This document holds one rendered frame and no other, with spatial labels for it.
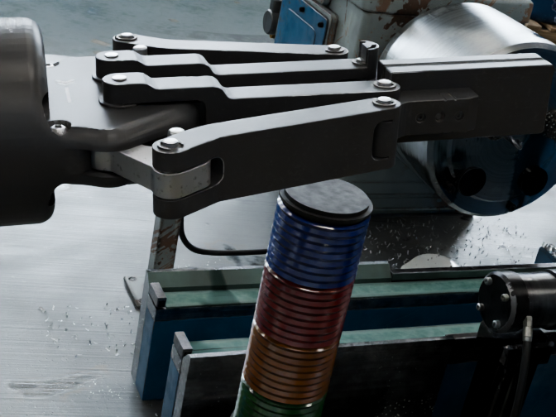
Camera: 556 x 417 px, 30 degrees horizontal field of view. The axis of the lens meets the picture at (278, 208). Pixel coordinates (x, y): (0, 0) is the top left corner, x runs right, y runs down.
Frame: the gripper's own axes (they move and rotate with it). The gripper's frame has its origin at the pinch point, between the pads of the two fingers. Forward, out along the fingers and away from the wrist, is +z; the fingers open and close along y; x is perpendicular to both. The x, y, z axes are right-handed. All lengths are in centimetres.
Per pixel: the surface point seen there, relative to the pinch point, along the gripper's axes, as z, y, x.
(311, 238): -0.6, 16.8, 15.5
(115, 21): 33, 446, 133
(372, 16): 32, 97, 27
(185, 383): -4, 42, 44
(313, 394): 0.3, 16.9, 27.4
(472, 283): 34, 60, 48
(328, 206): 0.5, 17.5, 13.8
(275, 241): -2.2, 19.0, 16.7
